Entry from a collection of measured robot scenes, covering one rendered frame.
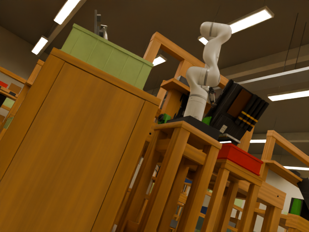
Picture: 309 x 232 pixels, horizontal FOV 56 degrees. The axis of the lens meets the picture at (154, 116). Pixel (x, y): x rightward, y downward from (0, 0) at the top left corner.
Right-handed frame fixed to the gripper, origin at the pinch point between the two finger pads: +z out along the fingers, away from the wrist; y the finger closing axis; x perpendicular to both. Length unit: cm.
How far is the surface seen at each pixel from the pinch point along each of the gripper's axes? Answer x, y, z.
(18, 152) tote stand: -99, 21, 86
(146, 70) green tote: -44, 37, 52
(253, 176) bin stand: 15, -51, 25
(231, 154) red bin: 3.1, -33.6, 20.8
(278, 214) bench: 48, -115, -8
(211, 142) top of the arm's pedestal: -12.9, -15.5, 34.3
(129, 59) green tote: -51, 43, 51
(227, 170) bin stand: -3.3, -39.5, 29.0
